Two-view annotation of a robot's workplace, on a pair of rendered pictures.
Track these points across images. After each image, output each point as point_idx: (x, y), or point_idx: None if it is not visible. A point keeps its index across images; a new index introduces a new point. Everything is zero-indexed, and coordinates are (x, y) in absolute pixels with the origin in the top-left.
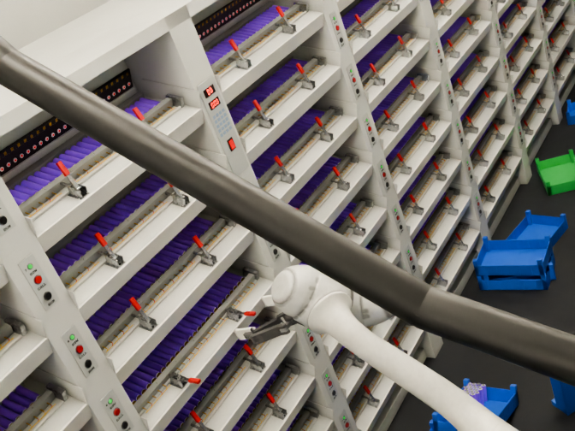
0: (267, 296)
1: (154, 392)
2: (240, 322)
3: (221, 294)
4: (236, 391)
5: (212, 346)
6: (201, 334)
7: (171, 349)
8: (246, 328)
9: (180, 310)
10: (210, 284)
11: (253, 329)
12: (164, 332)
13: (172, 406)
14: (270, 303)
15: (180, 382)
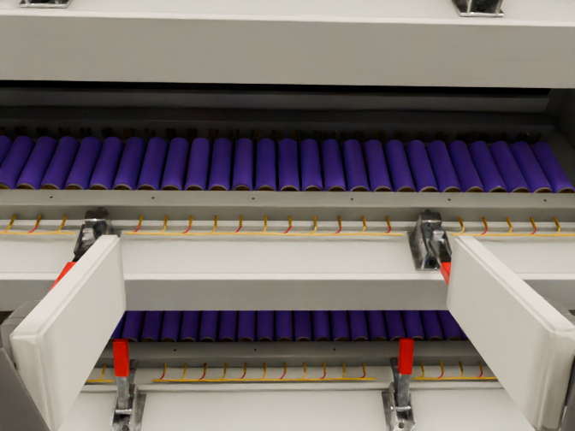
0: (483, 258)
1: (24, 213)
2: (420, 279)
3: (465, 174)
4: (294, 403)
5: (279, 258)
6: (286, 204)
7: (197, 170)
8: (59, 286)
9: (196, 42)
10: (402, 70)
11: (2, 346)
12: (87, 60)
13: (3, 282)
14: (470, 313)
15: (74, 251)
